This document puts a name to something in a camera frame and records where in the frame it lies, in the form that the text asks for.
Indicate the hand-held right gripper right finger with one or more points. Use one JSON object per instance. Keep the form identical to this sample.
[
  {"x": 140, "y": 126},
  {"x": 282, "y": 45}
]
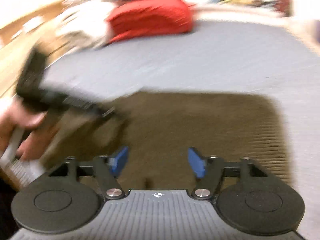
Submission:
[{"x": 197, "y": 164}]

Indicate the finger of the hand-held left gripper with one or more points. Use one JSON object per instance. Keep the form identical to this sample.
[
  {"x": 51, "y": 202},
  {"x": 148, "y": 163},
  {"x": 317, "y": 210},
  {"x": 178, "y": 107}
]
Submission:
[{"x": 85, "y": 106}]

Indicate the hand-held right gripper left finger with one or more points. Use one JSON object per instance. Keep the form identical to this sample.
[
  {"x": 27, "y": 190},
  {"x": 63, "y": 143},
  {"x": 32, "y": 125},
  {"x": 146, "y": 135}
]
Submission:
[{"x": 120, "y": 162}]

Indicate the olive brown pants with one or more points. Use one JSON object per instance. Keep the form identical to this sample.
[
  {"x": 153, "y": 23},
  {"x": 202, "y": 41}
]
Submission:
[{"x": 187, "y": 130}]

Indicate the person's left hand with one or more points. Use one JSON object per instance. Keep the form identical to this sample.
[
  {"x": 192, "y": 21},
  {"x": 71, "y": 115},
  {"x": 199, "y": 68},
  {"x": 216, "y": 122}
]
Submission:
[{"x": 15, "y": 122}]

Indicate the white grey cloth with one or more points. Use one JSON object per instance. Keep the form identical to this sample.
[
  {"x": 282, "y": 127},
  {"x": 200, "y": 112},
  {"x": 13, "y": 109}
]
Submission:
[{"x": 82, "y": 27}]

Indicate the grey bed mattress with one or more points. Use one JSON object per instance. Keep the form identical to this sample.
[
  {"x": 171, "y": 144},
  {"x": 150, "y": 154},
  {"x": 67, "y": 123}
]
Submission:
[{"x": 200, "y": 60}]

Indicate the folded red cloth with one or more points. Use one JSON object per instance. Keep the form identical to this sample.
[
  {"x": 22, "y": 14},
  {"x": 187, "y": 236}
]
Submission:
[{"x": 152, "y": 17}]

